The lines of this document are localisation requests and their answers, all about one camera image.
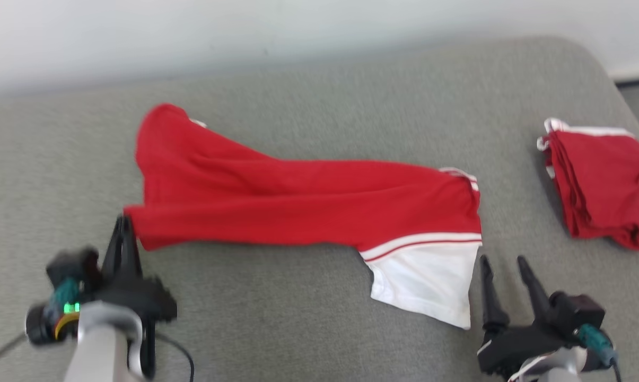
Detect white wall baseboard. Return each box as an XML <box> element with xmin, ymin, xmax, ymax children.
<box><xmin>609</xmin><ymin>65</ymin><xmax>639</xmax><ymax>86</ymax></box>

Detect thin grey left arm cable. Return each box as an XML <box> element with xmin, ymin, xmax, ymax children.
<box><xmin>0</xmin><ymin>333</ymin><xmax>29</xmax><ymax>375</ymax></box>

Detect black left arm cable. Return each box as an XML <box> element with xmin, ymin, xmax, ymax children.
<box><xmin>154</xmin><ymin>330</ymin><xmax>196</xmax><ymax>382</ymax></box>

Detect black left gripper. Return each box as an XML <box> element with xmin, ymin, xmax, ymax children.
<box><xmin>84</xmin><ymin>214</ymin><xmax>179</xmax><ymax>325</ymax></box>

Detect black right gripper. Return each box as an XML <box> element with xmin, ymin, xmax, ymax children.
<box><xmin>476</xmin><ymin>254</ymin><xmax>582</xmax><ymax>380</ymax></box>

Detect red Bulls basketball jersey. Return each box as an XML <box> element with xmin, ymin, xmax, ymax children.
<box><xmin>123</xmin><ymin>103</ymin><xmax>483</xmax><ymax>331</ymax></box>

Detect red white-trimmed shorts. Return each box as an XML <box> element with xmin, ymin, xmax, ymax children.
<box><xmin>536</xmin><ymin>117</ymin><xmax>639</xmax><ymax>252</ymax></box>

